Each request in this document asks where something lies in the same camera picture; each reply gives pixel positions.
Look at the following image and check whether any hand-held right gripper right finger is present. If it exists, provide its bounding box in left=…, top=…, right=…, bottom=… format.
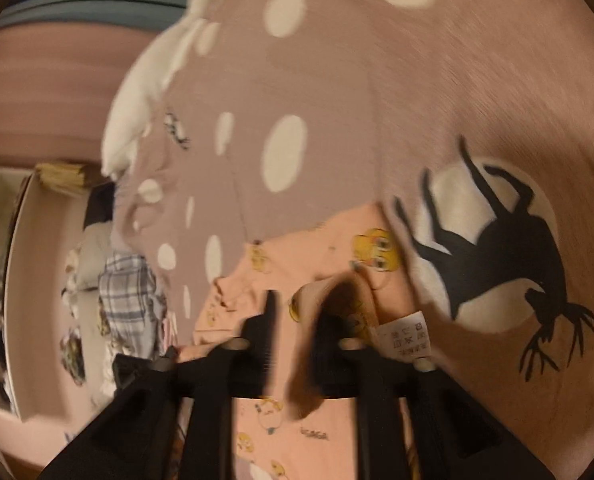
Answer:
left=297, top=317, right=522, bottom=480

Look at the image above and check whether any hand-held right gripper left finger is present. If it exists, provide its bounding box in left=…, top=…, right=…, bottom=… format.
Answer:
left=37, top=289, right=283, bottom=480

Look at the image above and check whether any pink cartoon print baby shirt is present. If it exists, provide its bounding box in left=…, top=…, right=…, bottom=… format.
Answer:
left=177, top=205, right=433, bottom=480

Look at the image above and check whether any grey plaid cloth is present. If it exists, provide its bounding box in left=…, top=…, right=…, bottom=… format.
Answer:
left=97, top=254, right=170, bottom=361

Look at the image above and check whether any floral printed bedding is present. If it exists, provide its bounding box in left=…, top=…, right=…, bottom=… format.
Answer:
left=60, top=245, right=108, bottom=388

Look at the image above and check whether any grey pillow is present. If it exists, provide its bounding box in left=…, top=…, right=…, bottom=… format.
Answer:
left=74, top=225, right=115, bottom=291

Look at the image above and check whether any dark cloth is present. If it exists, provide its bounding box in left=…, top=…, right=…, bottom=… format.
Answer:
left=84, top=185, right=118, bottom=231

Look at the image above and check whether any white ledge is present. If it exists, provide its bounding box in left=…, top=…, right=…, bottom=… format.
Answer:
left=0, top=167, right=40, bottom=413

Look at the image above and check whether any straw tassel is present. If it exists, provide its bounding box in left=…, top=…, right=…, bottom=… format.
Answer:
left=36, top=161, right=90, bottom=196

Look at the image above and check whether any white goose plush toy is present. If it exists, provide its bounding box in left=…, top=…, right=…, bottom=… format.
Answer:
left=100, top=0, right=243, bottom=178

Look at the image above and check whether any mauve white-dotted blanket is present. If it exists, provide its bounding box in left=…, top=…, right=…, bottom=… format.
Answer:
left=112, top=0, right=594, bottom=480

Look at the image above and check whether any pink curtain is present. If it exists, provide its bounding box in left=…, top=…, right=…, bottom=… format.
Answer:
left=0, top=25, right=143, bottom=161

